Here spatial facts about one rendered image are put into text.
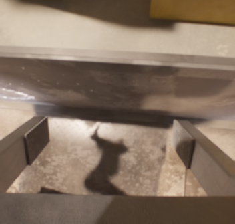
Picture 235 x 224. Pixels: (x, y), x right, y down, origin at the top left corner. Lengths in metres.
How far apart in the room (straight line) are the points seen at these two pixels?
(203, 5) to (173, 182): 0.85
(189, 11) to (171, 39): 0.03
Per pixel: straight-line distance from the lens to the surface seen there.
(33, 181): 1.10
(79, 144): 0.96
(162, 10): 0.23
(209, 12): 0.24
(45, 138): 0.17
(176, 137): 0.16
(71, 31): 0.25
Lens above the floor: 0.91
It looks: 81 degrees down
